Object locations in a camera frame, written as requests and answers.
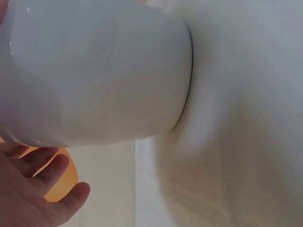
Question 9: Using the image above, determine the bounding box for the orange round object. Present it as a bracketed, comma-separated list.
[0, 137, 79, 204]

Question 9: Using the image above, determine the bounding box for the white ceramic cup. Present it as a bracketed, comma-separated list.
[0, 0, 194, 148]

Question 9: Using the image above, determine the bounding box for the person's left hand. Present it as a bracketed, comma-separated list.
[0, 0, 91, 227]

